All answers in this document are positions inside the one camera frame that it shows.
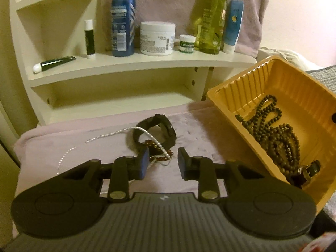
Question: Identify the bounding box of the cream wooden shelf unit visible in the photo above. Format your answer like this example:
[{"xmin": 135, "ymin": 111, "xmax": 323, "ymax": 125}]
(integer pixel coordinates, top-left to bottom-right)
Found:
[{"xmin": 10, "ymin": 0, "xmax": 255, "ymax": 126}]

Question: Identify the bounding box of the dark red bead bracelet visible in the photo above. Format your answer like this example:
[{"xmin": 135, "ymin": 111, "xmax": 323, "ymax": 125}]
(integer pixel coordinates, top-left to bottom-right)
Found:
[{"xmin": 144, "ymin": 139, "xmax": 174, "ymax": 163}]

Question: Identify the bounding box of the dark green small tube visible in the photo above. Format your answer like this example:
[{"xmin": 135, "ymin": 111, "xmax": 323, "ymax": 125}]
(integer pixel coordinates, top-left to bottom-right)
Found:
[{"xmin": 33, "ymin": 56, "xmax": 76, "ymax": 74}]

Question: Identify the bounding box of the white pearl necklace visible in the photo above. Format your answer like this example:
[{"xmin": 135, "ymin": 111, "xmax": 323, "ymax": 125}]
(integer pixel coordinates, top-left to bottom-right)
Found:
[{"xmin": 56, "ymin": 126, "xmax": 172, "ymax": 175}]

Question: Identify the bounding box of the black white lip balm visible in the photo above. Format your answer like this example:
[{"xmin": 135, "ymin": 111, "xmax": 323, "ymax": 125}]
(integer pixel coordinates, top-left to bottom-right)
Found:
[{"xmin": 84, "ymin": 19, "xmax": 96, "ymax": 59}]

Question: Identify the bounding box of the orange plastic tray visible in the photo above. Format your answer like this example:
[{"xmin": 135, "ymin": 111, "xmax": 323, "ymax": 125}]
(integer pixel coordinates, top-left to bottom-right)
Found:
[{"xmin": 207, "ymin": 56, "xmax": 335, "ymax": 212}]

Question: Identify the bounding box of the green olive spray bottle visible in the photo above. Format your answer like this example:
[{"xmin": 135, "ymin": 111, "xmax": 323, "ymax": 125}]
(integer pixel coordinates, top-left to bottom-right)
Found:
[{"xmin": 199, "ymin": 0, "xmax": 227, "ymax": 55}]

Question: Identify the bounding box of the blue spray bottle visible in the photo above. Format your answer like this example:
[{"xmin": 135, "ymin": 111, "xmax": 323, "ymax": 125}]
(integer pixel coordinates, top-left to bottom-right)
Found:
[{"xmin": 110, "ymin": 0, "xmax": 136, "ymax": 58}]

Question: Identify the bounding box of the white pillow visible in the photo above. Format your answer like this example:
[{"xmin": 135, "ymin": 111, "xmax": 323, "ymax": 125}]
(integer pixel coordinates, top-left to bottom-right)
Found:
[{"xmin": 256, "ymin": 47, "xmax": 321, "ymax": 72}]

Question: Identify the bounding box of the black smart watch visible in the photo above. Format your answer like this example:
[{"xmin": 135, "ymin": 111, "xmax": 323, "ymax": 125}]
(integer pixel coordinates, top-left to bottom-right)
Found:
[{"xmin": 132, "ymin": 114, "xmax": 177, "ymax": 156}]

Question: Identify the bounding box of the grey checked pillow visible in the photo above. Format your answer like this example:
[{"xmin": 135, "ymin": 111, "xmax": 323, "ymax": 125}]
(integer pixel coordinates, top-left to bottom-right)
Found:
[{"xmin": 306, "ymin": 66, "xmax": 336, "ymax": 93}]

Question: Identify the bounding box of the pink hanging towel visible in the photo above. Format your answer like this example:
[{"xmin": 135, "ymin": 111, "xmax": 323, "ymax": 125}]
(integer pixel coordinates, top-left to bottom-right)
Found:
[{"xmin": 101, "ymin": 0, "xmax": 271, "ymax": 58}]

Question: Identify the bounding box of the blue white tube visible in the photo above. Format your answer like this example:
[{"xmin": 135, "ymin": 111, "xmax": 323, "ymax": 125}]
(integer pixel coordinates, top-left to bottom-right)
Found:
[{"xmin": 223, "ymin": 0, "xmax": 244, "ymax": 54}]

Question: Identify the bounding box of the white cream jar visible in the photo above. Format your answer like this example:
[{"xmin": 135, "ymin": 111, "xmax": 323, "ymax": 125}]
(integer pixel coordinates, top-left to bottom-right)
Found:
[{"xmin": 140, "ymin": 21, "xmax": 176, "ymax": 56}]

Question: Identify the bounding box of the black leather bracelet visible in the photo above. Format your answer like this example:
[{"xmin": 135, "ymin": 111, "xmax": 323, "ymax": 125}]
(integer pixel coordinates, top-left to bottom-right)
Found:
[{"xmin": 287, "ymin": 159, "xmax": 321, "ymax": 187}]

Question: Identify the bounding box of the small green-label jar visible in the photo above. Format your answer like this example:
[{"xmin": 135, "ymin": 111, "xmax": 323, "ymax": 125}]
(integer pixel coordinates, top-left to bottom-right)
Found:
[{"xmin": 179, "ymin": 34, "xmax": 196, "ymax": 54}]

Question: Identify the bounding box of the dark green bead necklace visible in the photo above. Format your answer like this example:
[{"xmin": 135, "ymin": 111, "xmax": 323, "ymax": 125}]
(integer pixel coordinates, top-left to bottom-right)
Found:
[{"xmin": 235, "ymin": 94, "xmax": 283, "ymax": 142}]

